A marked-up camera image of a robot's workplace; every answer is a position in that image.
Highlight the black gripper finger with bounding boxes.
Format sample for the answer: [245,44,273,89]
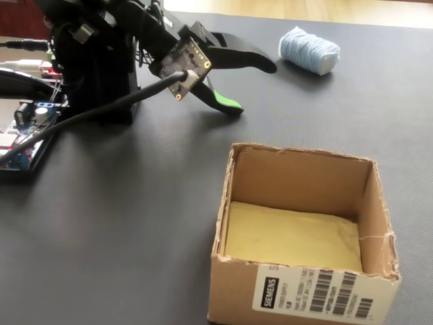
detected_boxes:
[191,77,244,116]
[208,31,278,74]

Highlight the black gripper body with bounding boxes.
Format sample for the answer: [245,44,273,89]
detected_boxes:
[177,20,228,51]

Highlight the light blue yarn block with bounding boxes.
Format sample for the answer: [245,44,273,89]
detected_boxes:
[278,26,341,76]

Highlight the open cardboard box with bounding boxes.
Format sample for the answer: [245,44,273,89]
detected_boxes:
[206,142,403,325]

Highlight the black textured mat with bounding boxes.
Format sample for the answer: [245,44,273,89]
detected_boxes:
[0,9,433,325]

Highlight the yellow pad lining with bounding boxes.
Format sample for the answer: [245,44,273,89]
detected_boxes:
[223,200,365,272]

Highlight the brown wooden furniture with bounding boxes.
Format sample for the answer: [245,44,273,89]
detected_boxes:
[0,0,48,38]

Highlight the blue controller circuit board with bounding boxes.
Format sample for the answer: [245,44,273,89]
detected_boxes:
[0,100,72,183]

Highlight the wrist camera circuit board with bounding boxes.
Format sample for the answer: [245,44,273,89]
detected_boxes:
[148,33,213,102]

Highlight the black camera USB cable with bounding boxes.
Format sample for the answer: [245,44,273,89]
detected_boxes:
[0,70,199,167]

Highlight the black power plug cable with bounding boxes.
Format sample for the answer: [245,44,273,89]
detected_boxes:
[0,39,51,51]

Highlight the white cable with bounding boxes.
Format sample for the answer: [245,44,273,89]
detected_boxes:
[0,59,45,71]

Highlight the black curved cable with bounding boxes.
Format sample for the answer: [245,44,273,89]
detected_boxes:
[0,67,57,102]

